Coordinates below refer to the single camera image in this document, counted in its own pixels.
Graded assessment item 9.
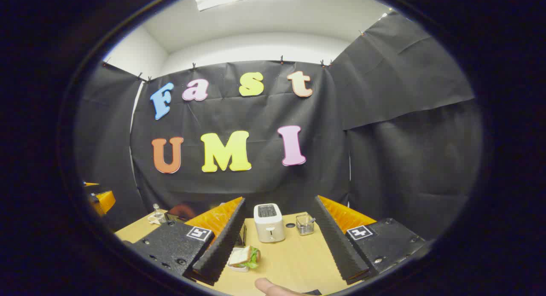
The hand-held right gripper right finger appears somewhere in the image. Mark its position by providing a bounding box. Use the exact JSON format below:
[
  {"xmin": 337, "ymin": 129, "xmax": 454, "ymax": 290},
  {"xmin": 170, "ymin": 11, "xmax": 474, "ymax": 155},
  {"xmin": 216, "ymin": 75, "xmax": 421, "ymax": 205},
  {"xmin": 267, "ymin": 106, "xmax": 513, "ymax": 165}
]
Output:
[{"xmin": 314, "ymin": 195, "xmax": 427, "ymax": 285}]

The white toaster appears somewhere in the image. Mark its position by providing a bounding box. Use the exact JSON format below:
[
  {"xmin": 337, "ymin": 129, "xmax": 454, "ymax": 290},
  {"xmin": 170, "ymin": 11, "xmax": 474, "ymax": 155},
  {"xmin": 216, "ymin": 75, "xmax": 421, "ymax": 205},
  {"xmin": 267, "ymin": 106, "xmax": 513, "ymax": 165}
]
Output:
[{"xmin": 254, "ymin": 203, "xmax": 285, "ymax": 244}]

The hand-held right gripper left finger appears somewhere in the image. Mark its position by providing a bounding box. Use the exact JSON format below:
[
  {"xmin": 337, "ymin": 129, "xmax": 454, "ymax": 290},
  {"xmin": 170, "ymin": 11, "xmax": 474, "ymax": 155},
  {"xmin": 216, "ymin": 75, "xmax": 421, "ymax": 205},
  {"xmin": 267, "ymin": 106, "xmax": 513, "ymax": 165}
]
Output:
[{"xmin": 128, "ymin": 197, "xmax": 247, "ymax": 287}]

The sandwich with lettuce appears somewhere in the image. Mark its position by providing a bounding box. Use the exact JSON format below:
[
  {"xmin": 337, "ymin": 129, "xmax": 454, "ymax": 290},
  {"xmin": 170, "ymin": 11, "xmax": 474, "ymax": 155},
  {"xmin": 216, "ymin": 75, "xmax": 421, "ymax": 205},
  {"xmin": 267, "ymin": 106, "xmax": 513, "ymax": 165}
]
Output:
[{"xmin": 229, "ymin": 245, "xmax": 261, "ymax": 270}]

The black electric oven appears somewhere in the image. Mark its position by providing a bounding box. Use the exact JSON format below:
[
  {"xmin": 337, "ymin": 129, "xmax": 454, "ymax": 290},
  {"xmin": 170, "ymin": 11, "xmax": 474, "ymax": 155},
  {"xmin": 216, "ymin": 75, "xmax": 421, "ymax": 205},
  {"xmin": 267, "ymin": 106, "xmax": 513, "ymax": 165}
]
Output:
[{"xmin": 164, "ymin": 202, "xmax": 247, "ymax": 247}]

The metal wire basket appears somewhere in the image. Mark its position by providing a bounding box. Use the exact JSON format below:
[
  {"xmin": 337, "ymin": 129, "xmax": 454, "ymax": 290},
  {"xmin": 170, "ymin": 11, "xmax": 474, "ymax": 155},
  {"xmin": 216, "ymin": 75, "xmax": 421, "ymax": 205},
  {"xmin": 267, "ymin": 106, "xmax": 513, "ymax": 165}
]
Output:
[{"xmin": 296, "ymin": 213, "xmax": 317, "ymax": 236}]

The black backdrop cloth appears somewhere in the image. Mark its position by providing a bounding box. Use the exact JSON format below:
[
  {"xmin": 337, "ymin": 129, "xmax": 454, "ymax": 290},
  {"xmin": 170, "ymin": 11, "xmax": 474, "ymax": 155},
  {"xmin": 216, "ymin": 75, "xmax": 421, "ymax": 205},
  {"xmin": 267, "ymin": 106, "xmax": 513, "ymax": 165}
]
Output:
[{"xmin": 75, "ymin": 10, "xmax": 482, "ymax": 241}]

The row of small black clips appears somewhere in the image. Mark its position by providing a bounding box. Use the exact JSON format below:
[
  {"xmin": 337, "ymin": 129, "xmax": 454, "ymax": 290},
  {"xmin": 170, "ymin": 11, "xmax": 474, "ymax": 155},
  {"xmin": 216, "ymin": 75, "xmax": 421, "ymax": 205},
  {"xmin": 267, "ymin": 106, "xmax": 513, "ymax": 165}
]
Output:
[{"xmin": 102, "ymin": 31, "xmax": 367, "ymax": 82}]

